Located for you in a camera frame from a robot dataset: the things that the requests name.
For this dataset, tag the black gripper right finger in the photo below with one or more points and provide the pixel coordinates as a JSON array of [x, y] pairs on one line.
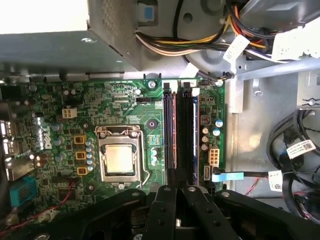
[[200, 212]]

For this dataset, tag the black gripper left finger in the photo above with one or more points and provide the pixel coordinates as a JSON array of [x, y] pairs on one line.
[[162, 212]]

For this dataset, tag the black RAM slot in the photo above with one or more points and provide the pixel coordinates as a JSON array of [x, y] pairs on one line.
[[185, 137]]

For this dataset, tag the cream eight pin connector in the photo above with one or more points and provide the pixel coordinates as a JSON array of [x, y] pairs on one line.
[[213, 156]]

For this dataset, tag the thin metal locking lever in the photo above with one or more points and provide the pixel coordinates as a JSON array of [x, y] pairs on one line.
[[143, 155]]

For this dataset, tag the silver CPU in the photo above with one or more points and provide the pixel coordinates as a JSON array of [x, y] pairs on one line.
[[119, 157]]

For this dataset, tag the metal CPU socket cover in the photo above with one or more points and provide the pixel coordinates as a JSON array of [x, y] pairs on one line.
[[117, 131]]

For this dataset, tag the green motherboard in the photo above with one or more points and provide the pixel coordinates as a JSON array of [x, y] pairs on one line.
[[120, 105]]

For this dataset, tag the black open PC case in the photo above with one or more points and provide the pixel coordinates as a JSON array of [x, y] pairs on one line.
[[275, 100]]

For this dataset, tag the white four pin connector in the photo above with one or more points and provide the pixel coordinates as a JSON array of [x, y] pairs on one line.
[[68, 113]]

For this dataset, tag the blue VGA port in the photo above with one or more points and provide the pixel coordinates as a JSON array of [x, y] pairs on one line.
[[23, 191]]

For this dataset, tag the grey power supply unit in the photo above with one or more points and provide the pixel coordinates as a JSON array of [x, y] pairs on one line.
[[62, 52]]

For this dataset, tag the white plastic connector block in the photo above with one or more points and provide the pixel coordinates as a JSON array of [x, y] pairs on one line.
[[295, 42]]

